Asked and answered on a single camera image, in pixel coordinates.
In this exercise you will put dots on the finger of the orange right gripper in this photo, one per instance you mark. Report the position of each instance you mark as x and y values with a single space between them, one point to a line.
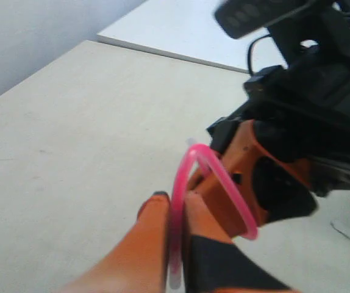
218 203

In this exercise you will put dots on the pink glow stick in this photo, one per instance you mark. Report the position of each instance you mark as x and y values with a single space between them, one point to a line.
208 162

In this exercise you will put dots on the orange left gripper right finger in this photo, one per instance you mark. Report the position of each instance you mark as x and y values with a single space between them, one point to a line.
213 263

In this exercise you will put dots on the white backdrop cloth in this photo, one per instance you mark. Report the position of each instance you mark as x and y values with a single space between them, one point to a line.
34 33

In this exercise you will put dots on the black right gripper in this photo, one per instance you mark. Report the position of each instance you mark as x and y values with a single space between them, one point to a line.
293 113

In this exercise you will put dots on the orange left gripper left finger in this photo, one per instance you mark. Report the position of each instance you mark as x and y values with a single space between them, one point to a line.
138 263

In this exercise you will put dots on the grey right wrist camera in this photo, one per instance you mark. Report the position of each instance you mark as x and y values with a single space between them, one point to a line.
238 18

